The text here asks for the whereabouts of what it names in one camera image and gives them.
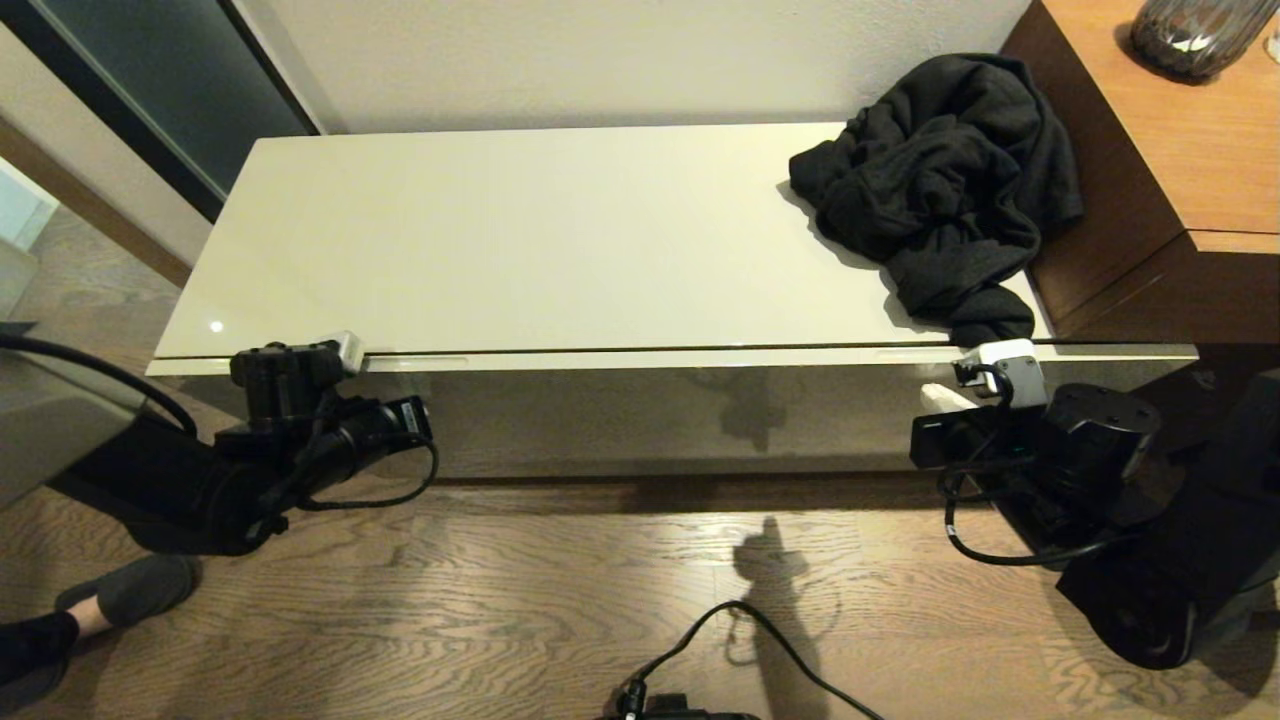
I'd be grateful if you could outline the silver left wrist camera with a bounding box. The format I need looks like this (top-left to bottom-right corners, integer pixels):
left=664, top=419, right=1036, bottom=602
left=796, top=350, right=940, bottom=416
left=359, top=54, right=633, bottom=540
left=318, top=330, right=367, bottom=375

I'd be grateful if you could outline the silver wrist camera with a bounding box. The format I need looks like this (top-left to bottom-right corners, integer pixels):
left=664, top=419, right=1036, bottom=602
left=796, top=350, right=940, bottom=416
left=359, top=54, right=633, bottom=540
left=950, top=338, right=1050, bottom=409
left=318, top=330, right=367, bottom=375

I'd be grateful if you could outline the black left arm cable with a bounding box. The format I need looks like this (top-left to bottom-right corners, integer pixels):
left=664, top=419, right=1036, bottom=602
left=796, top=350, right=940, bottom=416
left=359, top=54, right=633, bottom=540
left=285, top=438, right=441, bottom=515

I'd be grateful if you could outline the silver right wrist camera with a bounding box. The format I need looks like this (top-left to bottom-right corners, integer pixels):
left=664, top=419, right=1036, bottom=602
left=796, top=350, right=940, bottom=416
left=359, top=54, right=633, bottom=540
left=950, top=338, right=1050, bottom=409

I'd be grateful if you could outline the black floor cable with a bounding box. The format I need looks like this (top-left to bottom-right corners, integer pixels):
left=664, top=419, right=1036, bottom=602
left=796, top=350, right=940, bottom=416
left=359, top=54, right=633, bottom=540
left=614, top=600, right=885, bottom=720

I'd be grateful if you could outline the dark grey shoe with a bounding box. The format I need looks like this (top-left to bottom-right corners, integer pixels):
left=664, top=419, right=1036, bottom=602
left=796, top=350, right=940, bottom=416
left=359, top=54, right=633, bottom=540
left=54, top=554, right=203, bottom=632

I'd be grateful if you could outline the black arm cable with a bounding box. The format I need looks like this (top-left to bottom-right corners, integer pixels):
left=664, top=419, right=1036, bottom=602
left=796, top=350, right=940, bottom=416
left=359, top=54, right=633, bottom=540
left=285, top=438, right=441, bottom=515
left=938, top=468, right=1136, bottom=569

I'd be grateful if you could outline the dark glass door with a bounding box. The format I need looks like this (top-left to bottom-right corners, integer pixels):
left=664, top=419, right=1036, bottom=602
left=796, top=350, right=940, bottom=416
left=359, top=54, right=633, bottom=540
left=0, top=0, right=323, bottom=225

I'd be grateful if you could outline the brown wooden desk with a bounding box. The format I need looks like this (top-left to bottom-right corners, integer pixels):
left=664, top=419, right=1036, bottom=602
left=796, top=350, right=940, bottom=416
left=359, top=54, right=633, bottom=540
left=998, top=0, right=1280, bottom=346

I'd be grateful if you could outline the brown wooden wall trim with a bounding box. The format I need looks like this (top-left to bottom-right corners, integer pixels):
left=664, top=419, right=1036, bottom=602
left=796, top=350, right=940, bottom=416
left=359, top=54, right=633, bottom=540
left=0, top=118, right=193, bottom=291

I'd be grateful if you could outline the black garment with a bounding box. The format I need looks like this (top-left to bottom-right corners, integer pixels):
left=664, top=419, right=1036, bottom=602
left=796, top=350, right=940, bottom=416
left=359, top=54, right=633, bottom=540
left=788, top=52, right=1085, bottom=348

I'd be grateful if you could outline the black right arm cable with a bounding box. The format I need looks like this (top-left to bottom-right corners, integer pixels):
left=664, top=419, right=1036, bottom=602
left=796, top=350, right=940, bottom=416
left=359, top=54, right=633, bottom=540
left=938, top=468, right=1136, bottom=569

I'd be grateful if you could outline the dark ribbed glass vase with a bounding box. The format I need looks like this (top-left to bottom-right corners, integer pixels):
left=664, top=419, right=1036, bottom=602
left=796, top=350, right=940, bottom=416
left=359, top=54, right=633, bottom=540
left=1130, top=0, right=1280, bottom=85

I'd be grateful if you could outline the robot base housing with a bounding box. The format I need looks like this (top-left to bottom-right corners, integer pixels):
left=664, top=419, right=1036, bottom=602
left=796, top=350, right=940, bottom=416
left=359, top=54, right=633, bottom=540
left=598, top=694, right=763, bottom=720

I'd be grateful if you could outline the glossy beige low cabinet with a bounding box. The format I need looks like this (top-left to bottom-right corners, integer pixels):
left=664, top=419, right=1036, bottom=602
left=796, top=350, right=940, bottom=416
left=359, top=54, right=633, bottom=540
left=146, top=122, right=1199, bottom=483

